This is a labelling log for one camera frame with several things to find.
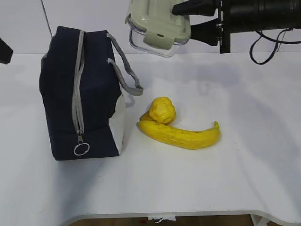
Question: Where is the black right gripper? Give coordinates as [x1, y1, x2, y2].
[172, 0, 231, 54]

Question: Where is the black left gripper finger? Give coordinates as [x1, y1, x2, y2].
[0, 39, 13, 64]

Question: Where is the green lidded glass container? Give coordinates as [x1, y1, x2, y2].
[125, 0, 191, 57]

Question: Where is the navy blue lunch bag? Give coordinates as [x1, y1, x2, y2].
[39, 26, 143, 161]

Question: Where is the round yellow pear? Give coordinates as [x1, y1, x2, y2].
[140, 97, 176, 125]

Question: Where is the long yellow banana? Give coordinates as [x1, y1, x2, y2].
[137, 121, 221, 150]

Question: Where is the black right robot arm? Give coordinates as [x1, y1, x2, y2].
[172, 0, 301, 54]

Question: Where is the white label under table edge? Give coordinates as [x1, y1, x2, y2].
[147, 213, 176, 224]

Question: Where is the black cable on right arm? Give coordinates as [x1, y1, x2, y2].
[249, 27, 301, 65]

